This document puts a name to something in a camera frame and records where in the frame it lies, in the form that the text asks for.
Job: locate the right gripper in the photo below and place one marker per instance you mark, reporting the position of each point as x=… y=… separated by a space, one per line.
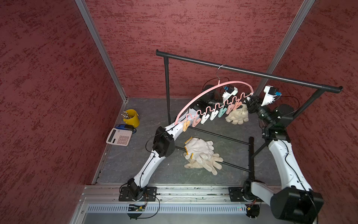
x=255 y=102

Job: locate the white work glove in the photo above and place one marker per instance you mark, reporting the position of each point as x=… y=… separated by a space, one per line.
x=198 y=150

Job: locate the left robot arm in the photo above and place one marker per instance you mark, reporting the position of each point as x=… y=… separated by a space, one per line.
x=163 y=147

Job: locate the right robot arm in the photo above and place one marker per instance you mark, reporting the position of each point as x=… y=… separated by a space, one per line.
x=296 y=202

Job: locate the black clothes rack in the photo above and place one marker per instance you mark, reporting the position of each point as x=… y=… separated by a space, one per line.
x=275 y=122

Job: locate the right controller board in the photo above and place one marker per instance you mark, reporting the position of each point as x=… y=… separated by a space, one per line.
x=253 y=211

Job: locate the controller board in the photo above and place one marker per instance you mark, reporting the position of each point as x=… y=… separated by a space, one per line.
x=253 y=211
x=136 y=208

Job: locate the yellow cup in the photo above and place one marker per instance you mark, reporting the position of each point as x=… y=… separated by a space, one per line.
x=131 y=117

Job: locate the blue stapler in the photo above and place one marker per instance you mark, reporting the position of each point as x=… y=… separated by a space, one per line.
x=126 y=127

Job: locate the pink calculator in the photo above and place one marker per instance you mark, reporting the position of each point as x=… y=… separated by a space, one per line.
x=119 y=137

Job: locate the left controller board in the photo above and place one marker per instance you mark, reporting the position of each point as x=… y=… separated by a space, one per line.
x=136 y=208

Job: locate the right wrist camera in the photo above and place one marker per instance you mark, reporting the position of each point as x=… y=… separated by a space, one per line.
x=271 y=95

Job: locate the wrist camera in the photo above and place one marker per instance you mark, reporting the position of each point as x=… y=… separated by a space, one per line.
x=229 y=91
x=271 y=95

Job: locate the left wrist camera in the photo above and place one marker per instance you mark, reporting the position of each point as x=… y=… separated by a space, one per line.
x=229 y=91

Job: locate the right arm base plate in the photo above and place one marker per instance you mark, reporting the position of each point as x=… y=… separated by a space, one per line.
x=237 y=194

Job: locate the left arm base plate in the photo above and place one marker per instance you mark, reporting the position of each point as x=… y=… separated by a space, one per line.
x=147 y=194

